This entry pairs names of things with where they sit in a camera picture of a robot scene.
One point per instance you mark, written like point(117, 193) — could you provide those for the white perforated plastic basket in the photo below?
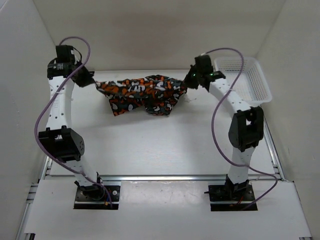
point(251, 85)

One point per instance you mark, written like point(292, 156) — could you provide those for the orange camouflage shorts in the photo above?
point(158, 94)

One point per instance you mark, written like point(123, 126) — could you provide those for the aluminium frame rail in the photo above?
point(47, 164)
point(277, 166)

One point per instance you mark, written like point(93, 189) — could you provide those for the front aluminium rail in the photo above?
point(201, 177)

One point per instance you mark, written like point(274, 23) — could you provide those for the left aluminium frame rail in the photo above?
point(47, 164)

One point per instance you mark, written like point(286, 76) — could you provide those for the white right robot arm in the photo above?
point(247, 122)

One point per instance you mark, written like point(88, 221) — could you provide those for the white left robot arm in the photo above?
point(64, 145)

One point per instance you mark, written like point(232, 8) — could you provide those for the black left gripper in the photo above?
point(87, 80)

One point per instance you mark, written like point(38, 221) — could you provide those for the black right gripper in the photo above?
point(187, 82)

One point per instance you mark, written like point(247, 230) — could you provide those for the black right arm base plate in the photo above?
point(222, 201)

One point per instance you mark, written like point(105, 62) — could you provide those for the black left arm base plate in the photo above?
point(97, 198)

